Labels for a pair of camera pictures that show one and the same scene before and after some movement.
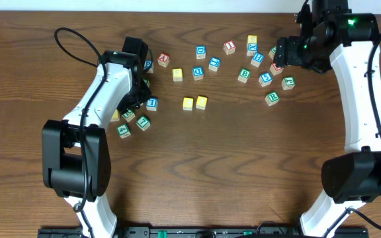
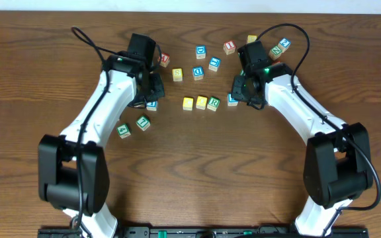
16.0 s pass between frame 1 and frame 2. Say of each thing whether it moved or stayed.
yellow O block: stayed
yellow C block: stayed
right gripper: moved
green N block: stayed
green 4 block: stayed
